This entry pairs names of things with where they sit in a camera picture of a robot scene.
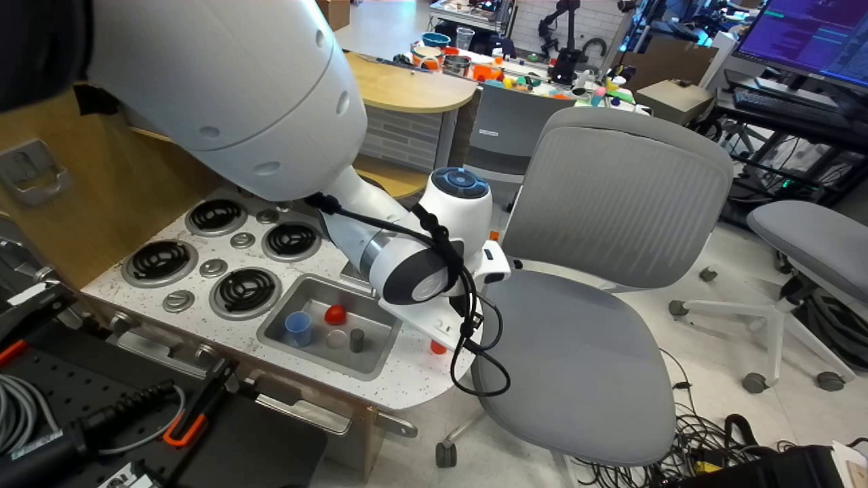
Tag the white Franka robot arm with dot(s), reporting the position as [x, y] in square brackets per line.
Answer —
[226, 91]

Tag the small clear cup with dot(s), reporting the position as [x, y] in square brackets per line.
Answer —
[337, 339]

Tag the small blue cup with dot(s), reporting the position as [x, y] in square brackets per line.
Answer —
[300, 327]

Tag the small gray toy piece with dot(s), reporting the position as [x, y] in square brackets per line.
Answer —
[359, 339]

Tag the gray plastic chair back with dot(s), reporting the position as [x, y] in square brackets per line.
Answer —
[512, 132]

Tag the black coil toy burner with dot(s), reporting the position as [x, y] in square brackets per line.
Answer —
[217, 218]
[246, 292]
[158, 262]
[292, 239]

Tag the curved wooden top desk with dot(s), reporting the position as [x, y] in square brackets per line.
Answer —
[409, 91]

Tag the gray round stove knob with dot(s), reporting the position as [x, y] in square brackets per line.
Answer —
[178, 303]
[268, 216]
[242, 239]
[212, 267]

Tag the gray toy kitchen sink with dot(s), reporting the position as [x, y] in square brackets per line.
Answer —
[300, 355]

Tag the cluttered white table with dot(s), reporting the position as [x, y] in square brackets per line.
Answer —
[532, 87]

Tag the large gray office chair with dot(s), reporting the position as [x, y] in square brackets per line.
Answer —
[578, 362]

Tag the brown cardboard box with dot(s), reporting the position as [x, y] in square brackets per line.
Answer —
[337, 11]

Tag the black perforated mounting board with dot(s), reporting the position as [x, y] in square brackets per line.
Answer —
[261, 452]

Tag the beige cardboard box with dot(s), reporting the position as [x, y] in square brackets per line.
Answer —
[675, 98]

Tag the wooden cabinet panel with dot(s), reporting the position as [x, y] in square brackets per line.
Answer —
[91, 208]

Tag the black equipment desk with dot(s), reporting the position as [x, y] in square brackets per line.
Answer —
[788, 152]

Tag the gray chair with white base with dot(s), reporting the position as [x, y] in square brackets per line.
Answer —
[814, 239]

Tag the black bag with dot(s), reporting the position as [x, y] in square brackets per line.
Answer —
[768, 469]

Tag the computer monitor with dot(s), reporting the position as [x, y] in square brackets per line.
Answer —
[814, 35]

